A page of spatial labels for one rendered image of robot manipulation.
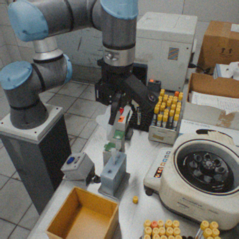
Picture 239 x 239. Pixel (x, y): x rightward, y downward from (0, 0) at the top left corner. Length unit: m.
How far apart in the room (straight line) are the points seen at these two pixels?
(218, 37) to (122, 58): 0.99
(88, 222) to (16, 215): 1.18
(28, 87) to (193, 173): 0.62
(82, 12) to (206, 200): 0.52
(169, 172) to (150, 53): 0.63
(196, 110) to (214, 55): 0.67
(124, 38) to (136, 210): 0.47
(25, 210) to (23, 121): 0.99
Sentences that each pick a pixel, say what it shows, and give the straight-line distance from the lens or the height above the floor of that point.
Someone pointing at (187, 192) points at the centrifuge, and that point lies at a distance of 0.61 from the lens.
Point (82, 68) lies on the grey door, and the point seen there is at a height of 0.21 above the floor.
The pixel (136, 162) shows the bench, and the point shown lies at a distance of 0.79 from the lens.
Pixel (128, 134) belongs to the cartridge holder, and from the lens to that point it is 0.87.
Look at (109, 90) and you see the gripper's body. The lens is 0.55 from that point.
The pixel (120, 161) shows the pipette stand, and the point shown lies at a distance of 0.66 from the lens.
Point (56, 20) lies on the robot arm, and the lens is 0.50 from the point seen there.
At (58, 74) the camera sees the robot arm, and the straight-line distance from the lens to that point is 0.89.
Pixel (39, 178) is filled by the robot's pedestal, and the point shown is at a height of 0.61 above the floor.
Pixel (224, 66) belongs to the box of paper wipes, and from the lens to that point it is 1.37.
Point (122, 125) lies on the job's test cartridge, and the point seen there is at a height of 0.94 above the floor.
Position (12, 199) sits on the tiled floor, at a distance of 1.89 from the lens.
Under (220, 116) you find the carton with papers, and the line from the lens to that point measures 0.87.
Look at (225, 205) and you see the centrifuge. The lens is 0.62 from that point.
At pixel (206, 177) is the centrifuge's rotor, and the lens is 0.65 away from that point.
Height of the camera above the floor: 1.49
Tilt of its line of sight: 41 degrees down
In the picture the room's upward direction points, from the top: straight up
